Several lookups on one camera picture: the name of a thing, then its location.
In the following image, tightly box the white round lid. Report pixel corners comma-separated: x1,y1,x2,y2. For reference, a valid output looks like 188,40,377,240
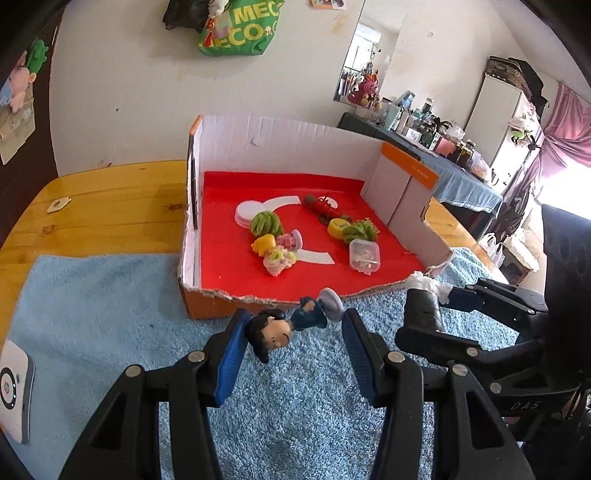
235,200,266,228

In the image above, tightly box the green plush toy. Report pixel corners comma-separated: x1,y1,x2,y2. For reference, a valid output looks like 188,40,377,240
28,39,49,77

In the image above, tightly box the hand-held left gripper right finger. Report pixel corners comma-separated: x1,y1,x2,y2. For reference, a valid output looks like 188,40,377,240
342,308,522,480

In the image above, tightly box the blue towel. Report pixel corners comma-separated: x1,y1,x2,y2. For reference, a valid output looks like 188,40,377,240
9,247,520,480

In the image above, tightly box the white rounded electronic device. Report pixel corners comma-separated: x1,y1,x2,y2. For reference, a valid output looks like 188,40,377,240
0,340,36,445

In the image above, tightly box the dark wooden door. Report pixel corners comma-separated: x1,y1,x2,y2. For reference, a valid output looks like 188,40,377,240
0,14,63,241

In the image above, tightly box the wall mirror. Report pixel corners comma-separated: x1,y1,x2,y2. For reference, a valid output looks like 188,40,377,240
333,0,407,107

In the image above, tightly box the black bag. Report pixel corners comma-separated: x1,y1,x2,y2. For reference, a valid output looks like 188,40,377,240
163,0,211,31

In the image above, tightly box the green yarn bundle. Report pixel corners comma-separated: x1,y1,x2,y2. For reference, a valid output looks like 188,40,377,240
250,210,283,238

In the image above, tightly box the orange cardboard box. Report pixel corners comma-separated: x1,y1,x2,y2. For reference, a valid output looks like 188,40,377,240
178,114,455,320

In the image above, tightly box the small green knit toy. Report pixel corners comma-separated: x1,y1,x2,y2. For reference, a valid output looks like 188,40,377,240
342,219,378,244

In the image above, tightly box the group of bottles and cosmetics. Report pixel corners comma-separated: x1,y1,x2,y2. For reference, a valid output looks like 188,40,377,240
379,91,490,181

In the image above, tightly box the black roll with white paper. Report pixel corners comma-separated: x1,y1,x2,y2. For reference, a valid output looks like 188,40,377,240
403,271,452,334

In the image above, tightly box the black-haired boy figurine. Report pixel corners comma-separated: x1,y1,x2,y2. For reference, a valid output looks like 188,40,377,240
245,288,343,364

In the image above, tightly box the pink dragon plush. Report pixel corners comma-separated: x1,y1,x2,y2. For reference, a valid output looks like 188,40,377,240
347,69,382,108

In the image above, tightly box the pink curtain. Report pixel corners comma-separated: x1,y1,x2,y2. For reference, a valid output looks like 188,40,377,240
503,83,591,232

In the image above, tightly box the white refrigerator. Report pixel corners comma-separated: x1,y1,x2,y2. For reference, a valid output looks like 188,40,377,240
464,74,541,185

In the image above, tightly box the green and white plush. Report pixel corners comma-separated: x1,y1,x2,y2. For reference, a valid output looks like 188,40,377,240
508,117,536,146

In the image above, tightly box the green shopping bag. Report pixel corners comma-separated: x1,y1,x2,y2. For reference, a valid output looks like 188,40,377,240
198,0,283,57

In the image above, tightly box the yellow toy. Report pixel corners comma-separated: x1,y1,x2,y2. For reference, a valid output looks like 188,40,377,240
250,234,278,257

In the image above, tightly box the blue cloth covered table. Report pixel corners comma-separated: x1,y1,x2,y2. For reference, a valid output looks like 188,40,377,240
339,112,504,227

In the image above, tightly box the beige hanging bag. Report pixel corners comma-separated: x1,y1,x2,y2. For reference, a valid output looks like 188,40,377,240
0,92,37,164

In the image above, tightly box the patterned dark bag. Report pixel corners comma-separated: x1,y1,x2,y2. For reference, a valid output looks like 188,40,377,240
487,56,548,100

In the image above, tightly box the yellow-green flower figurine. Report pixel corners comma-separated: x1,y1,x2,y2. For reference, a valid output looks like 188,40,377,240
263,246,296,277

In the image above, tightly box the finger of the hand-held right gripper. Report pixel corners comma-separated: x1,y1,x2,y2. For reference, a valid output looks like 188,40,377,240
394,325,546,393
443,278,550,320

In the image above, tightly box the pink plush toy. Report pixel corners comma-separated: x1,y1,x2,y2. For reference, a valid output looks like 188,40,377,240
9,65,35,112

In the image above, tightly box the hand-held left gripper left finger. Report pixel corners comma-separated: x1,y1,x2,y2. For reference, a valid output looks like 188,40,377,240
69,308,250,480

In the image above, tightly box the clear plastic box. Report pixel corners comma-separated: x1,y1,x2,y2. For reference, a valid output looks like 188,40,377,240
348,239,382,274

